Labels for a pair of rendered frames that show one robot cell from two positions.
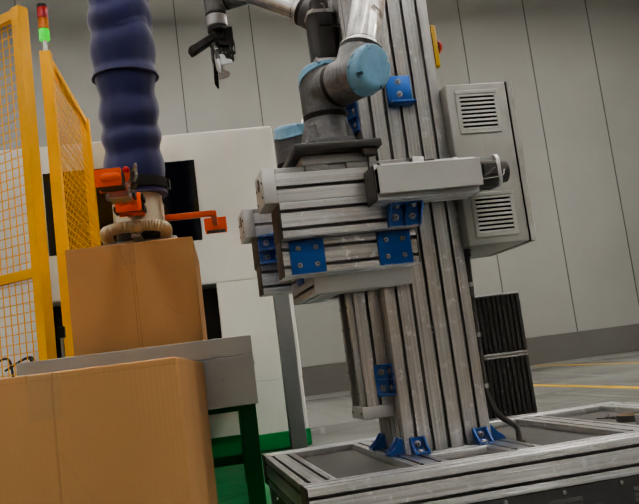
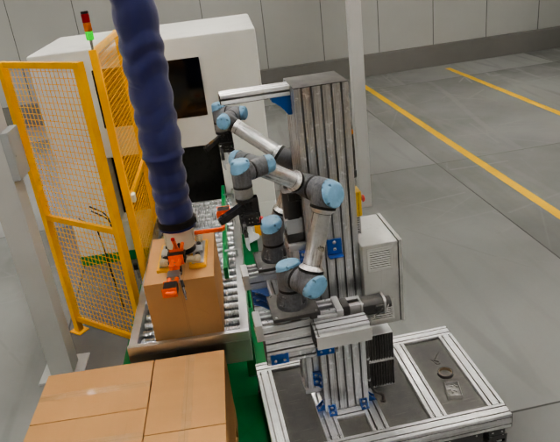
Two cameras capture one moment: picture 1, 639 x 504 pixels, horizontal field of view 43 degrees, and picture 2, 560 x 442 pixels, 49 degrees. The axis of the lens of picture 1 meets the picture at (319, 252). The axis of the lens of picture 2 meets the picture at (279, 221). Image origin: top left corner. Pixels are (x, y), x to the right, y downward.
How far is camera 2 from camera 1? 2.17 m
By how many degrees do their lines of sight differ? 32
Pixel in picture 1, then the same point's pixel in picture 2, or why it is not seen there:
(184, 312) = (211, 313)
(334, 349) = (300, 53)
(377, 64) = (319, 287)
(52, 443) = not seen: outside the picture
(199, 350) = (222, 338)
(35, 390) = not seen: outside the picture
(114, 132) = (160, 198)
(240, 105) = not seen: outside the picture
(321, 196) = (287, 335)
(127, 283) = (180, 301)
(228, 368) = (237, 345)
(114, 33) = (154, 139)
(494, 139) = (387, 273)
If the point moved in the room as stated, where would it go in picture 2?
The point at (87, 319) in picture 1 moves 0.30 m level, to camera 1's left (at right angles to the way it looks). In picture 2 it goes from (159, 318) to (109, 322)
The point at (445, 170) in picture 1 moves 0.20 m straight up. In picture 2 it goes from (352, 336) to (350, 299)
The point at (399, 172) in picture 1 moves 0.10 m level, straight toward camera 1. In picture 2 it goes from (328, 339) to (326, 353)
